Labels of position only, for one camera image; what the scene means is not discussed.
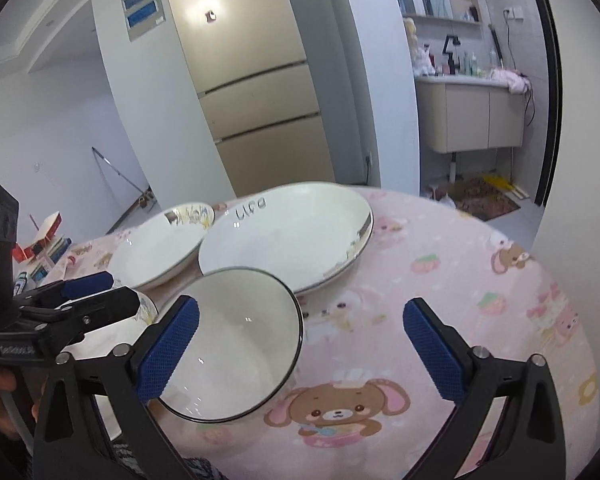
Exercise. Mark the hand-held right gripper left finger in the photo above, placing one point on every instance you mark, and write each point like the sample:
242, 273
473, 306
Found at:
170, 350

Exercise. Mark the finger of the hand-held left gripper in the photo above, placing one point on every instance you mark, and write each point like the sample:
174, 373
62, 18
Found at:
107, 307
87, 284

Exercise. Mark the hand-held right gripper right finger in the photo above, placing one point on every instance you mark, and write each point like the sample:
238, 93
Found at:
432, 355

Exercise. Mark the white bowl with black rim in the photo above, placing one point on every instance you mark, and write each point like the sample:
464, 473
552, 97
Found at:
240, 340

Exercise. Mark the small white printed plate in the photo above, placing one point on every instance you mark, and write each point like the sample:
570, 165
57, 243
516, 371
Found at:
155, 250

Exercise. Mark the large white plate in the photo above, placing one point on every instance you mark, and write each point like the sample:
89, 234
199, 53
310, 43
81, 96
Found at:
285, 240

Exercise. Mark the red cardboard box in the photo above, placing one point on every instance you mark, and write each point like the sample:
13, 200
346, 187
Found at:
47, 227

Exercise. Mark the pink printed tablecloth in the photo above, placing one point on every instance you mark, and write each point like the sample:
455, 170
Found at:
430, 270

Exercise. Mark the pair of slippers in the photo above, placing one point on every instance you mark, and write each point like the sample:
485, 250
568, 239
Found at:
143, 201

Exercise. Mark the metal pole rack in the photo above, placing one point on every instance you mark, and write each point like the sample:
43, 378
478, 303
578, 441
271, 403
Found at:
122, 177

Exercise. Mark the brown patterned rug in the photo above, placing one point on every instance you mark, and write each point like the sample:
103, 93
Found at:
485, 200

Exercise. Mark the white drain pipe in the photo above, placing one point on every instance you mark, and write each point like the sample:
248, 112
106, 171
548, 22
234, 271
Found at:
453, 166

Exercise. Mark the beige vanity cabinet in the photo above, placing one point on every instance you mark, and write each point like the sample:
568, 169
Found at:
470, 115

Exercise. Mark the beige refrigerator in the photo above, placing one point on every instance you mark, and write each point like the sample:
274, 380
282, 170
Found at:
250, 85

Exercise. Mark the pink cloth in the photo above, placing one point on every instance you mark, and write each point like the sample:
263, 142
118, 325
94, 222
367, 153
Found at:
510, 80

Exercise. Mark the green toiletry bottle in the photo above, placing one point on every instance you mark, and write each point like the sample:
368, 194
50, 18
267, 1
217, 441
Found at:
472, 65

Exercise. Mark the black phone stand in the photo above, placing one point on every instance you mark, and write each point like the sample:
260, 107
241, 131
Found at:
450, 55

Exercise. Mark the blonde doll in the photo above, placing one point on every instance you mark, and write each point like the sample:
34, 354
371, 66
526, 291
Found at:
416, 45

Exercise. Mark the grey wall panel box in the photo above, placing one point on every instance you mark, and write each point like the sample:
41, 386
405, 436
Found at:
142, 7

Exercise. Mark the black door frame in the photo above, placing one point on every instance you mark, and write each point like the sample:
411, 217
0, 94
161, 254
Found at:
550, 85

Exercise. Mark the white wall outlet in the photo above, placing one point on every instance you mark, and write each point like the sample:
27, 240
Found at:
513, 13

